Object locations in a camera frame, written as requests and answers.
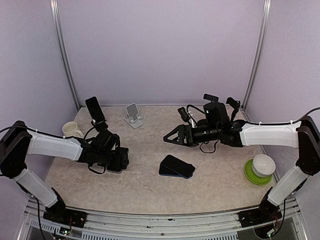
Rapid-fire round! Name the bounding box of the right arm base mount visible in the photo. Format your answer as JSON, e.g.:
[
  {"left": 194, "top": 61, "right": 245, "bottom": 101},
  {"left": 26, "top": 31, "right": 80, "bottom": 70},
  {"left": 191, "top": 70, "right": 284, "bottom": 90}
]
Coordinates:
[{"left": 238, "top": 208, "right": 283, "bottom": 228}]

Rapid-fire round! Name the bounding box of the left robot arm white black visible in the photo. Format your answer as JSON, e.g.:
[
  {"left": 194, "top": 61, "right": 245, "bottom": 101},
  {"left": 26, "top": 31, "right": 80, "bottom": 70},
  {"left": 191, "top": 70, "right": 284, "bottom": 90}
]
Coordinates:
[{"left": 0, "top": 120, "right": 129, "bottom": 223}]

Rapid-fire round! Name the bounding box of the left aluminium frame post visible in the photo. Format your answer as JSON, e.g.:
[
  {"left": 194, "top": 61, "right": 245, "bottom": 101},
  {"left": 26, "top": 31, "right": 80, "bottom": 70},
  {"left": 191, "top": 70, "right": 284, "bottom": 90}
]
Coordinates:
[{"left": 49, "top": 0, "right": 82, "bottom": 110}]

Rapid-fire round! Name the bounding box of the white bowl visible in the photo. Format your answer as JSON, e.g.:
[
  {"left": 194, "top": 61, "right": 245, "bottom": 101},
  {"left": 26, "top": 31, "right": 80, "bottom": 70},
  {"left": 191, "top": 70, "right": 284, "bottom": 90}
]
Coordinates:
[{"left": 252, "top": 154, "right": 276, "bottom": 178}]

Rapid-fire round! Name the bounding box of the front aluminium rail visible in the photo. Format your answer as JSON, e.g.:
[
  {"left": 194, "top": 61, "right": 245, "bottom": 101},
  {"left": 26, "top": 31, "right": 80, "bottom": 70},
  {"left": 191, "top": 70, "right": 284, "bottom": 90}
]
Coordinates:
[{"left": 15, "top": 198, "right": 309, "bottom": 240}]

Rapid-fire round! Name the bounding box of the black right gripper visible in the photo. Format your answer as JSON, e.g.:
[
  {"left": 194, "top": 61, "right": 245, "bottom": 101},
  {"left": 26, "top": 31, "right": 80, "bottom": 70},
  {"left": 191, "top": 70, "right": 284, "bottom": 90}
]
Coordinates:
[{"left": 163, "top": 123, "right": 221, "bottom": 147}]

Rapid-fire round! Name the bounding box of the cream ceramic mug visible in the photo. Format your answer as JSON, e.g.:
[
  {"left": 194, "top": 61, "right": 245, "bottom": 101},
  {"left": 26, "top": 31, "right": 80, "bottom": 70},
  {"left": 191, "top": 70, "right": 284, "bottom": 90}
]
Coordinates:
[{"left": 62, "top": 121, "right": 84, "bottom": 138}]

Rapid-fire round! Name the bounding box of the black folding phone stand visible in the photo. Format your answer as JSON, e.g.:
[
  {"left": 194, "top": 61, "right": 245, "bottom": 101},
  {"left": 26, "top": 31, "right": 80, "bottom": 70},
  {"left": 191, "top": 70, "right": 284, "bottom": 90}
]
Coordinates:
[{"left": 91, "top": 119, "right": 109, "bottom": 133}]

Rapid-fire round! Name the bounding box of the black pole stand right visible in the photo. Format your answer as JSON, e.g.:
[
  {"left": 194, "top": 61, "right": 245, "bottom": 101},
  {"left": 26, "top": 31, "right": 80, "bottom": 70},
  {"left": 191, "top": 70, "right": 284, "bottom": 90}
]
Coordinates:
[{"left": 226, "top": 97, "right": 241, "bottom": 122}]

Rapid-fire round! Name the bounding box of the aluminium frame post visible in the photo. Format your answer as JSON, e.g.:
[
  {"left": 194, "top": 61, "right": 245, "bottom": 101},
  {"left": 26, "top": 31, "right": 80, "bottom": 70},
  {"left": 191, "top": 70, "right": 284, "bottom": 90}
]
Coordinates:
[
  {"left": 49, "top": 0, "right": 82, "bottom": 110},
  {"left": 242, "top": 0, "right": 272, "bottom": 111}
]

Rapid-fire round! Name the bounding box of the black phone silver case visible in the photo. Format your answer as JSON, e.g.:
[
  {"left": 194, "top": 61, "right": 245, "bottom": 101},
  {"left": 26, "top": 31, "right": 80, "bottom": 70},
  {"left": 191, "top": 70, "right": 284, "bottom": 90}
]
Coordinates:
[{"left": 85, "top": 96, "right": 106, "bottom": 125}]

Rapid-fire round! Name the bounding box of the right aluminium frame post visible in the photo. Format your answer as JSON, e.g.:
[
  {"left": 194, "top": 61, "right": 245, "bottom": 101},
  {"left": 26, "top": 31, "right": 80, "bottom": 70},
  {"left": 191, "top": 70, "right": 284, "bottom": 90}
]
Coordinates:
[{"left": 242, "top": 0, "right": 272, "bottom": 111}]

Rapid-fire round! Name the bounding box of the black pole stand left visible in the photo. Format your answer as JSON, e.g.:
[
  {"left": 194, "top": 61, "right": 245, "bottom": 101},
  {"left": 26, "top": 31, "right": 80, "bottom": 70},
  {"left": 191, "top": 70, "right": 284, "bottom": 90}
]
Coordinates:
[{"left": 203, "top": 93, "right": 219, "bottom": 103}]

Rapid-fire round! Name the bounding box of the green plate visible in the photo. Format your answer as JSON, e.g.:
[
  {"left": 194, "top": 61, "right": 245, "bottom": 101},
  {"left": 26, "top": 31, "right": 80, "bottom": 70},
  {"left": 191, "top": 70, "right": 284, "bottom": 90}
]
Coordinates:
[{"left": 244, "top": 159, "right": 272, "bottom": 186}]

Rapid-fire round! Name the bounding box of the clear phone case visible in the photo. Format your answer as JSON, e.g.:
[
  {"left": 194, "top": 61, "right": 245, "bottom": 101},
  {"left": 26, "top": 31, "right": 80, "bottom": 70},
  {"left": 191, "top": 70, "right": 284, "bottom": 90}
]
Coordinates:
[{"left": 106, "top": 169, "right": 123, "bottom": 174}]

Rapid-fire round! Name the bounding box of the black phone on top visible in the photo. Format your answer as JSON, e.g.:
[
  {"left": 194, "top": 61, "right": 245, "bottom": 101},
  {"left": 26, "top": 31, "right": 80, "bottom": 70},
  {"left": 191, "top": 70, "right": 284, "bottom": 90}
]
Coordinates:
[{"left": 160, "top": 154, "right": 196, "bottom": 179}]

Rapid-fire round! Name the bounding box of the white folding phone stand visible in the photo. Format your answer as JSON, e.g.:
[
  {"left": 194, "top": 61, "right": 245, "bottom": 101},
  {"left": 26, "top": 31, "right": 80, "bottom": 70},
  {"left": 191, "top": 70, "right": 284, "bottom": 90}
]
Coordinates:
[{"left": 125, "top": 103, "right": 143, "bottom": 129}]

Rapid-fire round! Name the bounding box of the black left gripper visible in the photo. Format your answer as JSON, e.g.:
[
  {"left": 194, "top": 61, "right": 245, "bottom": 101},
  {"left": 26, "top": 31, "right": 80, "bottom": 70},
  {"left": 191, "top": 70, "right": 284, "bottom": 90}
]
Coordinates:
[{"left": 96, "top": 150, "right": 129, "bottom": 169}]

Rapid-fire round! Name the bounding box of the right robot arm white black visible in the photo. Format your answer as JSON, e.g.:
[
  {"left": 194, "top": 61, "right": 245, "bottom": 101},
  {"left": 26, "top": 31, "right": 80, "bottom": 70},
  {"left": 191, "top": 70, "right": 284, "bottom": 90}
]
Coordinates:
[{"left": 163, "top": 97, "right": 320, "bottom": 222}]

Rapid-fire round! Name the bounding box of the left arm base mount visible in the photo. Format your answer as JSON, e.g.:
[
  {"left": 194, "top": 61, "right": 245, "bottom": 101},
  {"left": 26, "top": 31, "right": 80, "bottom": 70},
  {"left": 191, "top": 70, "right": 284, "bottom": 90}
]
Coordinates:
[{"left": 43, "top": 208, "right": 88, "bottom": 229}]

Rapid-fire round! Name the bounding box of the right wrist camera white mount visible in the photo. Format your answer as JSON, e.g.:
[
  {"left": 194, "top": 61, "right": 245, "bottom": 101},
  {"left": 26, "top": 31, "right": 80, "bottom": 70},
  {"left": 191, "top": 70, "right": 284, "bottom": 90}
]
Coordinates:
[{"left": 177, "top": 107, "right": 197, "bottom": 128}]

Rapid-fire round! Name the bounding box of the black pole stand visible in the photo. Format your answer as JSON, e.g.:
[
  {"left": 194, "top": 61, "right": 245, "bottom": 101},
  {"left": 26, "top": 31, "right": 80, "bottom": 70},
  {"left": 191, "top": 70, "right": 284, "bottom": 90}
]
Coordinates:
[
  {"left": 203, "top": 93, "right": 219, "bottom": 103},
  {"left": 226, "top": 97, "right": 241, "bottom": 122}
]

